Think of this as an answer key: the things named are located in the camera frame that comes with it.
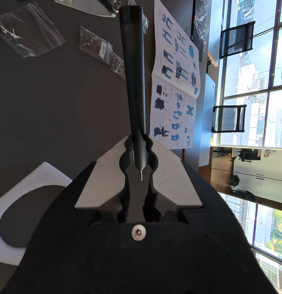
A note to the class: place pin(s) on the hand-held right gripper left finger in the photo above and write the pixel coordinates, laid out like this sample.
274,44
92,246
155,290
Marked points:
104,183

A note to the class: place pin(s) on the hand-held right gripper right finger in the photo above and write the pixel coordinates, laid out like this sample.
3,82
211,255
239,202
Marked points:
175,183

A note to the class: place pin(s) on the black electric screwdriver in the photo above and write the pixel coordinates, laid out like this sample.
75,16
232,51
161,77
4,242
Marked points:
134,80

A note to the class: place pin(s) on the dark grey desk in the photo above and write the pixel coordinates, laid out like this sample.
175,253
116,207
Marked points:
51,114

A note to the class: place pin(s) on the green backpack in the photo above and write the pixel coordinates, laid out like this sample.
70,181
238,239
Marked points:
234,180

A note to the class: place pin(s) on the white foam square with hole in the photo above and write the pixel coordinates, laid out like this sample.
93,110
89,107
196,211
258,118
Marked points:
39,174

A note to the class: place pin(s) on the black bag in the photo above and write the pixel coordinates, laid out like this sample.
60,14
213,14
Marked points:
244,195

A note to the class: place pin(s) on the black office chair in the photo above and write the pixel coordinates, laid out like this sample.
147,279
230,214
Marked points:
250,155

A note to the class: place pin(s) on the instruction manual with blue pictures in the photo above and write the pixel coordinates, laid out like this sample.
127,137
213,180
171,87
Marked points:
173,91

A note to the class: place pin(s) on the small clear bag of screws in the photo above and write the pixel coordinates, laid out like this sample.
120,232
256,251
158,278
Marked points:
118,66

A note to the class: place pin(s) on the labelled clear screw bag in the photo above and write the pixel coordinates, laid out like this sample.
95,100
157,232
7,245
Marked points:
97,46

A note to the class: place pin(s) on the small clear parts bag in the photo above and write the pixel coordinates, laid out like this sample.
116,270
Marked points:
145,23

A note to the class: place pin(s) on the large clear zip bag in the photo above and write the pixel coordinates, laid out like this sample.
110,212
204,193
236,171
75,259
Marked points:
35,34

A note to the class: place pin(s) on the crumpled clear plastic bag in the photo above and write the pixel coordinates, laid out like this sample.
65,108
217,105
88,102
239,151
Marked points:
202,20

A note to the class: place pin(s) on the shiny plastic bag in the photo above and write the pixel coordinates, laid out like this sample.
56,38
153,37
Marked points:
85,6

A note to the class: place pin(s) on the window wall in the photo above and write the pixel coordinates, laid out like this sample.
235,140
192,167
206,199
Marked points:
246,80

